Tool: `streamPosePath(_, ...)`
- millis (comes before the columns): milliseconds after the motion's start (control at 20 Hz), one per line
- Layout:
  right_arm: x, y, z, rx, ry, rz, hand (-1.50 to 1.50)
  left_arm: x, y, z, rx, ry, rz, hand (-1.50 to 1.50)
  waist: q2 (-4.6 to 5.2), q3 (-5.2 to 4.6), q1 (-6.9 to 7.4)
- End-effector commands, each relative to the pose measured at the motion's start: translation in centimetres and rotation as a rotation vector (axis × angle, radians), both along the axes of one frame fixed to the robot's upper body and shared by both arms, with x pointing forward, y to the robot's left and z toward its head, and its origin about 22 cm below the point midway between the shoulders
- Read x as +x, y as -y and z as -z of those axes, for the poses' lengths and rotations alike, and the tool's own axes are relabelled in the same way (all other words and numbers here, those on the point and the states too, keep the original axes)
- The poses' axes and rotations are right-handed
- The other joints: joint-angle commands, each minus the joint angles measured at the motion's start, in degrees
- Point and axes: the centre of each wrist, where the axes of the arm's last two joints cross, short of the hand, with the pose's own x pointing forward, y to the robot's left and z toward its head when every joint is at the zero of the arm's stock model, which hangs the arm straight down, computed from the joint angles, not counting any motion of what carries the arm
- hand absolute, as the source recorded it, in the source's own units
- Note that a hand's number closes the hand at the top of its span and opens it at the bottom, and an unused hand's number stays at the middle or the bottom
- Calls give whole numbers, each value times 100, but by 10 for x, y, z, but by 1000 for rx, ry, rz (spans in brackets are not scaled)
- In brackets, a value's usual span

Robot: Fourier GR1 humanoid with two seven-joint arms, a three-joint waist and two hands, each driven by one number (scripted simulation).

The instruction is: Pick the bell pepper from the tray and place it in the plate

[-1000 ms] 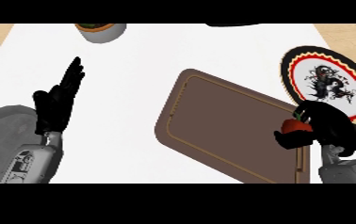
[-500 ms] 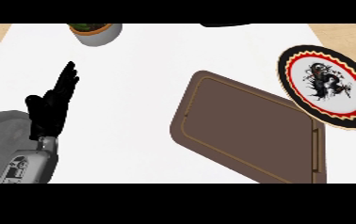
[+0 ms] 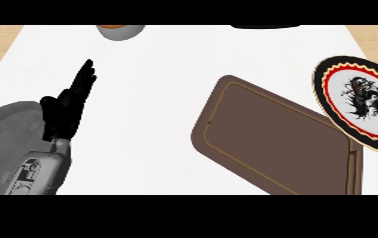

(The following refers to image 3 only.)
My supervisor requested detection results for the black rimmed patterned plate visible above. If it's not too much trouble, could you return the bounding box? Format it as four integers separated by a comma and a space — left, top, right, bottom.
311, 55, 378, 153

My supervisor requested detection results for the grey bowl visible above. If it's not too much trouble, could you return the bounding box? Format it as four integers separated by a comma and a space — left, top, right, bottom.
94, 24, 147, 42

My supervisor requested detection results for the black object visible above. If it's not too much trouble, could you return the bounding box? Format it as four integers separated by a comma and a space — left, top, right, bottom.
228, 24, 302, 30

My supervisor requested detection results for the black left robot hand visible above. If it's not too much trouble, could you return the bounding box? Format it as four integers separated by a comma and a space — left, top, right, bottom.
38, 58, 98, 143

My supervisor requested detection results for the brown tray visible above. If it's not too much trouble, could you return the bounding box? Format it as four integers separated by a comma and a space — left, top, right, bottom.
189, 74, 364, 196

